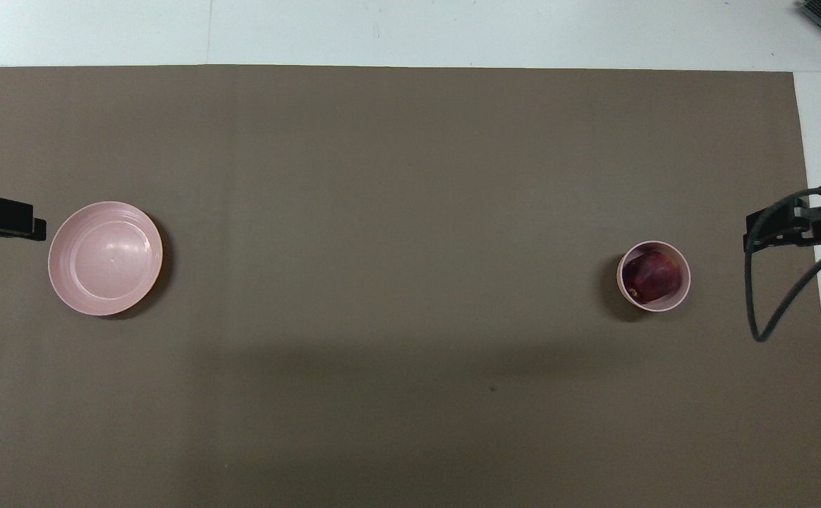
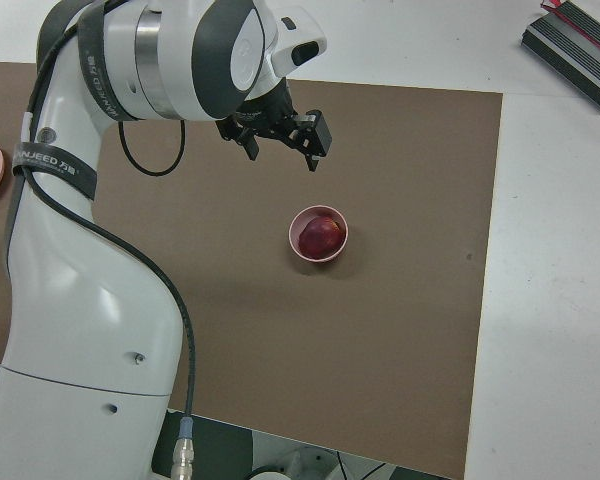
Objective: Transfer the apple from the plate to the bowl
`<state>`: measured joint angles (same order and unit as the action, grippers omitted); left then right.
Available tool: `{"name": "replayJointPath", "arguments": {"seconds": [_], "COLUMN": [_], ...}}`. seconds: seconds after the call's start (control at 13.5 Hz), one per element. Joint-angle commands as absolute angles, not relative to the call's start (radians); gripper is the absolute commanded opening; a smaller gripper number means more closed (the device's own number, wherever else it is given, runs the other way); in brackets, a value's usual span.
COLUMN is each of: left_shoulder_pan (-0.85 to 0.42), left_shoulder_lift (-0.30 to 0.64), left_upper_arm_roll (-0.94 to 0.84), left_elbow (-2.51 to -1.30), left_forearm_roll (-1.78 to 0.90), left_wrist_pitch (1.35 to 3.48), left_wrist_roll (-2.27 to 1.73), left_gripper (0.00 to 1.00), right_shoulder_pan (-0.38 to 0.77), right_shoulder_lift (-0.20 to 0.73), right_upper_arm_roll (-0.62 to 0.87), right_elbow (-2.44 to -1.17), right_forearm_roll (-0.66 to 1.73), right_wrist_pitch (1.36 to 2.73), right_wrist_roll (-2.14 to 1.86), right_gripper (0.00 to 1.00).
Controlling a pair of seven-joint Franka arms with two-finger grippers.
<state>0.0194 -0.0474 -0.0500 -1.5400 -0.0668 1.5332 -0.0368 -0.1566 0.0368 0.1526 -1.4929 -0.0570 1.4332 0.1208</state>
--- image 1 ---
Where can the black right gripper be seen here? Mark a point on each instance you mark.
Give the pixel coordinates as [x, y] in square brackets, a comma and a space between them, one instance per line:
[816, 226]

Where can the dark red apple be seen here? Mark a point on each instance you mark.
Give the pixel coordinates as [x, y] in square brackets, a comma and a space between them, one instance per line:
[652, 276]

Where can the pink plate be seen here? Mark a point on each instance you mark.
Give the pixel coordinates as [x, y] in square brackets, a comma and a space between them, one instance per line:
[104, 257]

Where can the pink bowl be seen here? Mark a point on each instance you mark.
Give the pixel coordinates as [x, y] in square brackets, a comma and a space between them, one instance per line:
[654, 305]

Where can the brown table mat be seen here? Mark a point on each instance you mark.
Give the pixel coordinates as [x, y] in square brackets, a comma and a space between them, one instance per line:
[410, 282]

